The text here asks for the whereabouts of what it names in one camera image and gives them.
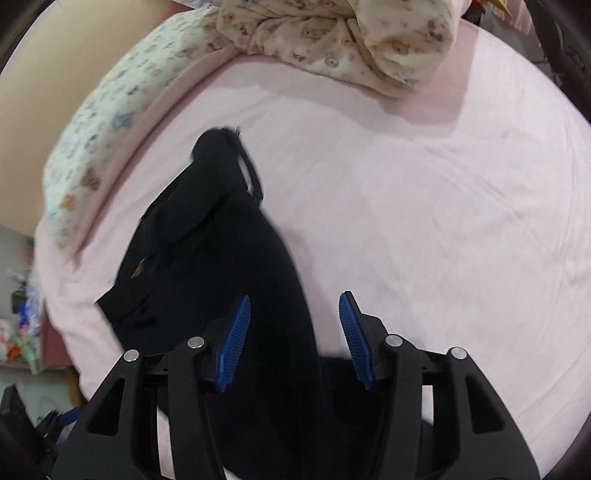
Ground floral patterned quilt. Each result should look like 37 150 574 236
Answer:
217 0 467 98

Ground black pants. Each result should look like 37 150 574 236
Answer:
98 128 392 479

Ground pink bed sheet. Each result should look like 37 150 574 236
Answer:
35 23 590 473

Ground floral patterned pillow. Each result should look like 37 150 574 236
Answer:
43 4 238 258

